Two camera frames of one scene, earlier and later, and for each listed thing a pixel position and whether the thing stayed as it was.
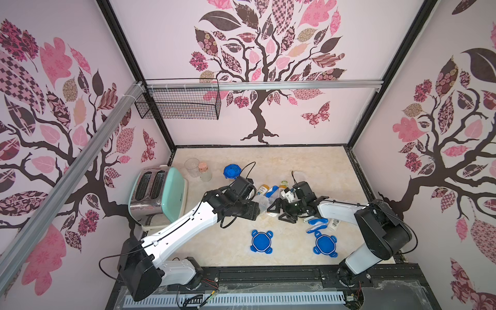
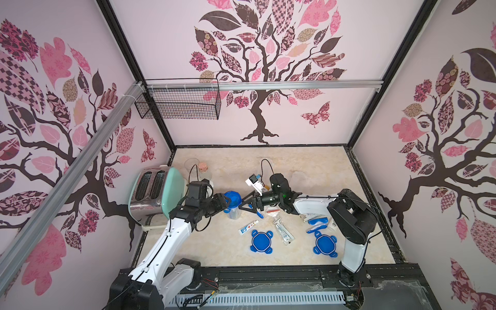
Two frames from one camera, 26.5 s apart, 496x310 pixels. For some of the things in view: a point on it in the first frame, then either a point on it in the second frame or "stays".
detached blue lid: [261, 241] stays
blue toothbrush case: [317, 224] stays
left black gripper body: [244, 210] to [210, 206]
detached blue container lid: [325, 244] stays
